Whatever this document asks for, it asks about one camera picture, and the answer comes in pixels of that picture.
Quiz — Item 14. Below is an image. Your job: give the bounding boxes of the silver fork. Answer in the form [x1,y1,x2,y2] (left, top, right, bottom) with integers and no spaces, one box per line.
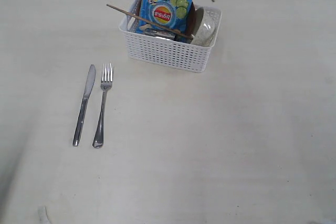
[92,63,113,148]

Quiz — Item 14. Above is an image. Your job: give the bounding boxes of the speckled glass bowl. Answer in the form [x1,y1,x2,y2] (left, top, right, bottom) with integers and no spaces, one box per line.
[191,7,216,47]

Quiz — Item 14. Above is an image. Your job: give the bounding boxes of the white perforated plastic basket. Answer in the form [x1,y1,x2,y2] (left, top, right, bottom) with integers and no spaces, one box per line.
[119,6,222,73]

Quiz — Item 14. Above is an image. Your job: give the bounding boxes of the steel cup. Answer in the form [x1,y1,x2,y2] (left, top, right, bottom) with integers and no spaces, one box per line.
[143,28,176,41]

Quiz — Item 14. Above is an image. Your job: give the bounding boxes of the brown wooden plate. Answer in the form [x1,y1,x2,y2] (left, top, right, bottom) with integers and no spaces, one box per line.
[136,0,197,38]

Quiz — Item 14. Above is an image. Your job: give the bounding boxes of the blue chips bag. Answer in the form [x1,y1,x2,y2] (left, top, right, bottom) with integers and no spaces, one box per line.
[138,0,197,37]

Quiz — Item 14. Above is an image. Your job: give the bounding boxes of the silver table knife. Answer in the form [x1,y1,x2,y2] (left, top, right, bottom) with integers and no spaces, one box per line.
[72,65,96,146]

